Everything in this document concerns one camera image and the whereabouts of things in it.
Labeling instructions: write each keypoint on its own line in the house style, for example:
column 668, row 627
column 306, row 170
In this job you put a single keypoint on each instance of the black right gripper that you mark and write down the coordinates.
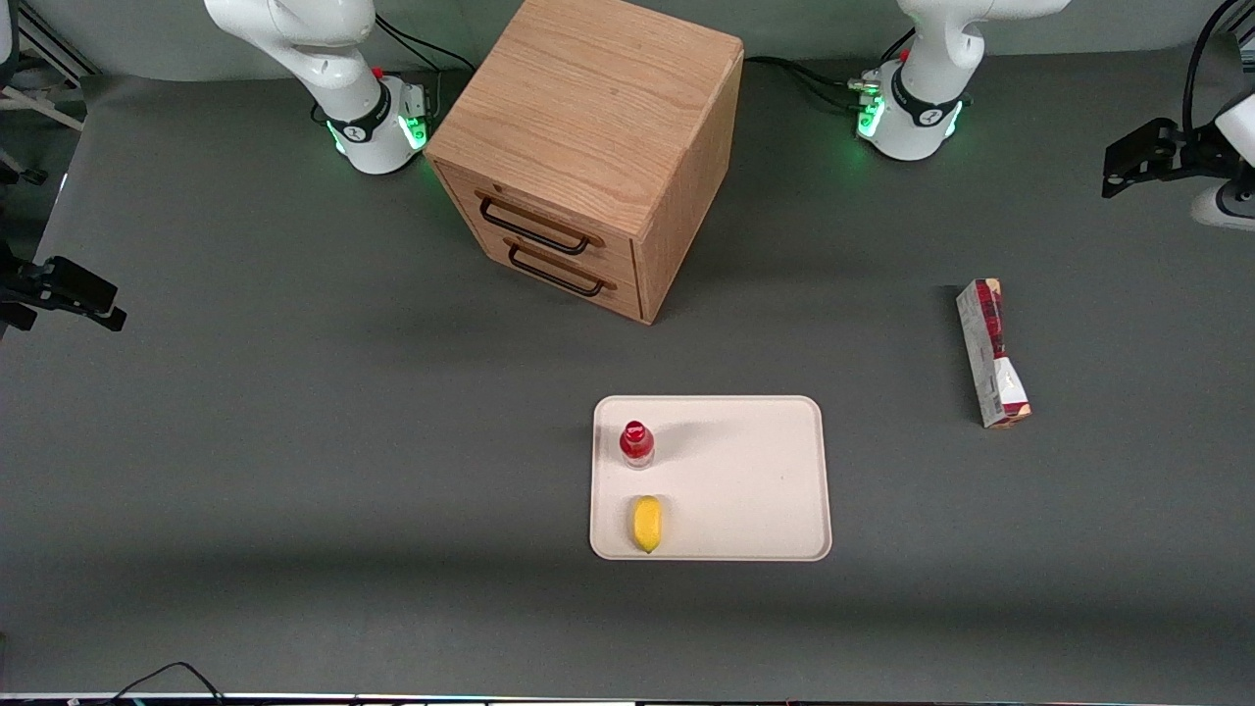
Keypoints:
column 18, row 287

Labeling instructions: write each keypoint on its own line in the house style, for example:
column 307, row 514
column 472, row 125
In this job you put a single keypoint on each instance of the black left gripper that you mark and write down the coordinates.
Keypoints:
column 1198, row 153

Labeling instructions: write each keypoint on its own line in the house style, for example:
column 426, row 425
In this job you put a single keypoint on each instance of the red cookie box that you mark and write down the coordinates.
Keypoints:
column 992, row 358

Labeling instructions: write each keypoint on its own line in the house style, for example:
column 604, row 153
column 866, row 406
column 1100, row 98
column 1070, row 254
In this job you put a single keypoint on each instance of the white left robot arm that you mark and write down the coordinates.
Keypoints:
column 927, row 98

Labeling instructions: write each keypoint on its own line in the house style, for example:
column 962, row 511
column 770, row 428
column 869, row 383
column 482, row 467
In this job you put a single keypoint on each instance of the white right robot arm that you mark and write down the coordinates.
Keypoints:
column 324, row 59

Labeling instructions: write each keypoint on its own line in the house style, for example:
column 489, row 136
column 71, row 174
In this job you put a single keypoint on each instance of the beige rectangular tray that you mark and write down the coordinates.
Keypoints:
column 745, row 490

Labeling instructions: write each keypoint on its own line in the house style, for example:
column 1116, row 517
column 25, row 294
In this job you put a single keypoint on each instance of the oak wooden drawer cabinet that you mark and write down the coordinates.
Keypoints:
column 588, row 127

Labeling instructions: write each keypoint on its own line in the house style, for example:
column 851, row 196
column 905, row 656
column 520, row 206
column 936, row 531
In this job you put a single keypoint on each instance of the small red capped bottle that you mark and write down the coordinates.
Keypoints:
column 636, row 443

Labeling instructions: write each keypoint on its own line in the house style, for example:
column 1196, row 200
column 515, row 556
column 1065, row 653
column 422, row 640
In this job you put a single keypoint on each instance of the yellow lemon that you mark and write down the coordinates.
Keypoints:
column 646, row 524

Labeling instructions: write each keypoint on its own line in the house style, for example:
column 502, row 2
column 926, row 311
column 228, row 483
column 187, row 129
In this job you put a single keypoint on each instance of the aluminium frame rail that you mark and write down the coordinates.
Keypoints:
column 44, row 59

